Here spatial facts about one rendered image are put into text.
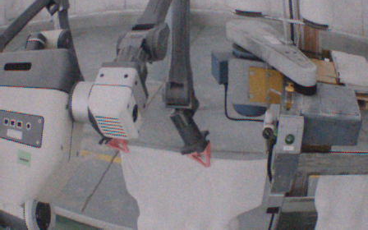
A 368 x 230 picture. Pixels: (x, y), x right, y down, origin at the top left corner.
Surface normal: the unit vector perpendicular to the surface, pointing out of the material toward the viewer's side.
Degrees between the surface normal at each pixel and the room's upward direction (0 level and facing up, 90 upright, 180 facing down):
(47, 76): 50
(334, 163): 90
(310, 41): 90
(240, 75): 90
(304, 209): 90
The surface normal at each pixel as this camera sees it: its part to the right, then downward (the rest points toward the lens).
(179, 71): -0.28, 0.14
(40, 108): -0.20, -0.24
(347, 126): -0.24, 0.44
